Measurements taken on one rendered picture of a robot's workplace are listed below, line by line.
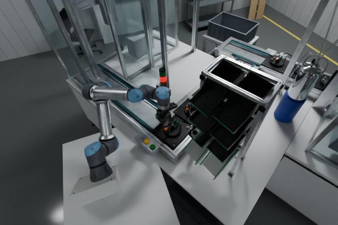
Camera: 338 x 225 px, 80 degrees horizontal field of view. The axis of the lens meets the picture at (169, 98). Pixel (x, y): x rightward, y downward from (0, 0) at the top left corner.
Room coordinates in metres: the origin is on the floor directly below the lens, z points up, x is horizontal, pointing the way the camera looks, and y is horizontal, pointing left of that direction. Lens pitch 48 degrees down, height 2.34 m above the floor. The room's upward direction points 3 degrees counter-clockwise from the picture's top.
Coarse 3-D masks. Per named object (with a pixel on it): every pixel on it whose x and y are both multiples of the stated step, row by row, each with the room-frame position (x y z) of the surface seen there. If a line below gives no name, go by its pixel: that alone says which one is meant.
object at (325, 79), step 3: (324, 75) 1.42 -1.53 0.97; (327, 75) 1.42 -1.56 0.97; (321, 78) 1.36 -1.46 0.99; (324, 78) 1.35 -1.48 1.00; (327, 78) 1.35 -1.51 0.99; (318, 81) 1.34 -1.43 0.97; (321, 81) 1.32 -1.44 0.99; (324, 81) 1.32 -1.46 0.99; (315, 84) 1.30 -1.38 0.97; (318, 84) 1.30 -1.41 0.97; (321, 84) 1.30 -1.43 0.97; (324, 84) 1.28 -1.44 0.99; (315, 87) 1.27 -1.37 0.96; (318, 87) 1.26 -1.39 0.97; (321, 87) 1.26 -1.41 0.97; (336, 96) 1.15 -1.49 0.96
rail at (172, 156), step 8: (112, 104) 1.21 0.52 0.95; (120, 112) 1.11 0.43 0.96; (128, 120) 1.02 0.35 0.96; (136, 128) 0.94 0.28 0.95; (144, 128) 0.93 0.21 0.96; (152, 136) 0.85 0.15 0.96; (160, 144) 0.78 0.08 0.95; (160, 152) 0.75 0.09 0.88; (168, 152) 0.71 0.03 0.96; (176, 160) 0.67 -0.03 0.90
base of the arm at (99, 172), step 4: (100, 164) 0.59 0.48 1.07; (104, 164) 0.60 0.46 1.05; (108, 164) 0.62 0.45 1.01; (92, 168) 0.57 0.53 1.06; (96, 168) 0.57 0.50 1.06; (100, 168) 0.57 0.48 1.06; (104, 168) 0.57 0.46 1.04; (108, 168) 0.58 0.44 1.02; (92, 172) 0.55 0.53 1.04; (96, 172) 0.55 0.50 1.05; (100, 172) 0.55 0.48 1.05; (104, 172) 0.55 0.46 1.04; (108, 172) 0.55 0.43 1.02; (112, 172) 0.57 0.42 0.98; (92, 176) 0.53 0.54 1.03; (96, 176) 0.52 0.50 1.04; (100, 176) 0.52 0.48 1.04; (104, 176) 0.53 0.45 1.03; (108, 176) 0.53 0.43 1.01; (92, 180) 0.51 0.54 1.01; (96, 180) 0.50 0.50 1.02; (100, 180) 0.50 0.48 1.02
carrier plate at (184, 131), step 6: (180, 120) 0.98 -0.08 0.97; (162, 126) 0.93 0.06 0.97; (186, 126) 0.92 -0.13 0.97; (156, 132) 0.88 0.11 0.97; (162, 132) 0.88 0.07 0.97; (186, 132) 0.86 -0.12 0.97; (162, 138) 0.82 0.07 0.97; (168, 138) 0.82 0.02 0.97; (174, 138) 0.82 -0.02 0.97; (180, 138) 0.81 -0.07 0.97; (168, 144) 0.77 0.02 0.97; (174, 144) 0.76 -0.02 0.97
